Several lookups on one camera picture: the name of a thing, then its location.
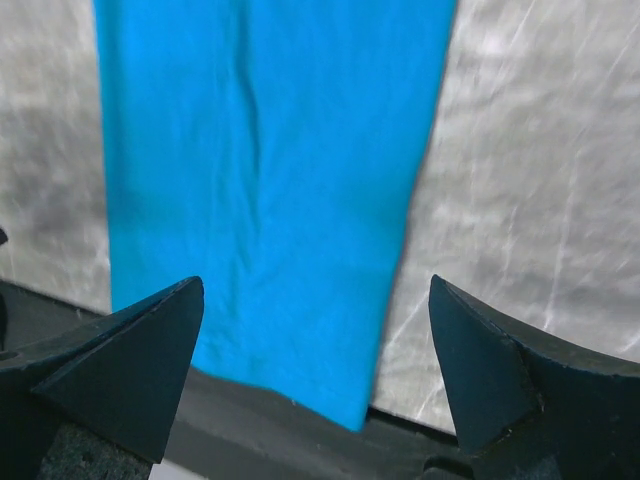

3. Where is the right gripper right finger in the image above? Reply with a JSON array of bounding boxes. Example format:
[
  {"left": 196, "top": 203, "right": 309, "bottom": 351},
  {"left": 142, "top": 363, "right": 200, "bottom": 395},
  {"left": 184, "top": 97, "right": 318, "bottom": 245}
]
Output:
[{"left": 428, "top": 276, "right": 639, "bottom": 479}]

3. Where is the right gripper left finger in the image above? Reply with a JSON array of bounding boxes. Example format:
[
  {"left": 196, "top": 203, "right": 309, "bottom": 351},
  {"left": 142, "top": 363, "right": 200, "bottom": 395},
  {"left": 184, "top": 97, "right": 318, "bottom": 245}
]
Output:
[{"left": 1, "top": 277, "right": 204, "bottom": 479}]

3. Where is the blue t shirt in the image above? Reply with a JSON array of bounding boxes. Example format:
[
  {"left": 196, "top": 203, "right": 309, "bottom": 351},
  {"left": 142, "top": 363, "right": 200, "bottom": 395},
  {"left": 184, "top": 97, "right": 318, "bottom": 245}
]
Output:
[{"left": 94, "top": 1, "right": 456, "bottom": 431}]

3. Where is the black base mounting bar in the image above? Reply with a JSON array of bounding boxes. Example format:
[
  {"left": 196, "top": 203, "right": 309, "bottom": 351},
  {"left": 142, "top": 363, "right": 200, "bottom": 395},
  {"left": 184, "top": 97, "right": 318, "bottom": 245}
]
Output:
[{"left": 0, "top": 277, "right": 474, "bottom": 480}]

